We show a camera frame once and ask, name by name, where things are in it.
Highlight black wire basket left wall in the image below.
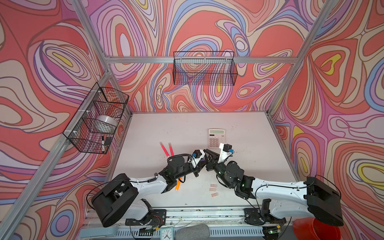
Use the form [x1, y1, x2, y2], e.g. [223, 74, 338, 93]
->
[63, 83, 129, 155]

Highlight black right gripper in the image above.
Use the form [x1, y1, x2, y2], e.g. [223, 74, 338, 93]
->
[202, 150, 234, 190]

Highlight small white clock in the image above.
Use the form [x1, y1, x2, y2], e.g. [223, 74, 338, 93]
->
[160, 228, 174, 240]

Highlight black wire basket wall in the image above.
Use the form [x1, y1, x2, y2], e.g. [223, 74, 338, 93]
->
[173, 50, 238, 86]
[63, 83, 129, 155]

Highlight black wire basket back wall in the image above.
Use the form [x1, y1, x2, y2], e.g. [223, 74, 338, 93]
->
[173, 50, 238, 86]

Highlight red bucket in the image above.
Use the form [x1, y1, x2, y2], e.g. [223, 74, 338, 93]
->
[293, 218, 341, 240]

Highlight pink desk calculator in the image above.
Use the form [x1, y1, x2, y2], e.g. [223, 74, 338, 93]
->
[208, 129, 226, 149]

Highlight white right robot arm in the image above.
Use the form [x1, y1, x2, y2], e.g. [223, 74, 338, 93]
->
[204, 149, 344, 227]

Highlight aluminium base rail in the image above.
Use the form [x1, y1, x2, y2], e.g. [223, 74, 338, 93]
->
[79, 206, 286, 240]

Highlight silver tape roll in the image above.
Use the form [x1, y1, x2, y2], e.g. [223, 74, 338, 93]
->
[96, 115, 118, 127]

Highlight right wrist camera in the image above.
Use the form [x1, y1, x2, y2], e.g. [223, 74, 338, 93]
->
[218, 143, 234, 164]

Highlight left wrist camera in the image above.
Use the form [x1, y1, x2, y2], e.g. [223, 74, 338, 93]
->
[191, 150, 205, 168]

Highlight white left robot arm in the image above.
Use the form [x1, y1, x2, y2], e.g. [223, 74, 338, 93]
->
[91, 150, 206, 228]

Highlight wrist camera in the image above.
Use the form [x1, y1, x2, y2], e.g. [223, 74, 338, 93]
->
[191, 150, 205, 168]
[218, 143, 234, 164]

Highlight black marker in basket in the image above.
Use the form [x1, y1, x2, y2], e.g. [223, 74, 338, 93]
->
[101, 136, 106, 154]

